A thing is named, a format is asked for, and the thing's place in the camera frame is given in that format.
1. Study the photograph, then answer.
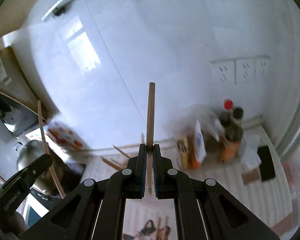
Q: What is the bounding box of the brown card on mat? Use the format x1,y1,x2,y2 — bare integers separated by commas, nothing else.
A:
241,169,260,186

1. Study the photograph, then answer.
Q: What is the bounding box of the wooden chopstick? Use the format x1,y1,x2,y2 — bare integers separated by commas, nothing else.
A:
37,100,66,199
113,145,131,159
146,82,155,195
101,157,122,171

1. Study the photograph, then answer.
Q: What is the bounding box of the fruit print box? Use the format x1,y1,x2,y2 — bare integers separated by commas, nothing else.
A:
44,121,84,152

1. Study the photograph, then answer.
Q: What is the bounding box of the clear plastic bag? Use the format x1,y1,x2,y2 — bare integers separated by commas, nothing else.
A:
171,105,225,142

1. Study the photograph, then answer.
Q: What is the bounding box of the black smartphone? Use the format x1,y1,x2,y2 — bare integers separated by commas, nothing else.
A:
257,146,276,182

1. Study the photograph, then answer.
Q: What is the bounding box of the white crumpled paper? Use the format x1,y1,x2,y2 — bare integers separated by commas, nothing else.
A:
238,133,261,170

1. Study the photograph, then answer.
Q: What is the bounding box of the black cap sauce bottle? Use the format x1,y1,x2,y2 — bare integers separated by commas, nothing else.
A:
225,107,244,142

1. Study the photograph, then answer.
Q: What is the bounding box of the red cap dark sauce bottle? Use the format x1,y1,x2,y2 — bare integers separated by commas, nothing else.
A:
219,99,235,128

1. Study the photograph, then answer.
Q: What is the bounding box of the striped cat placemat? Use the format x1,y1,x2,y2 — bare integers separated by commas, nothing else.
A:
82,125,300,240

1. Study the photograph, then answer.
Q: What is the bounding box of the metal pot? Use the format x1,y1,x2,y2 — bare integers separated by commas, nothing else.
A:
15,140,66,196

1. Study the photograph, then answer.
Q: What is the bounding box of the wall power outlet strip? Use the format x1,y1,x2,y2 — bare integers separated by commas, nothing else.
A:
210,55,271,85

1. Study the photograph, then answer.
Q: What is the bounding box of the yellow orange seasoning packet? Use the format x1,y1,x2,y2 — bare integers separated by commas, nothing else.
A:
177,137,200,170

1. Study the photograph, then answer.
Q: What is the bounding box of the white blue seasoning bag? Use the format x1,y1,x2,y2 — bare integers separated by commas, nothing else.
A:
194,120,207,164

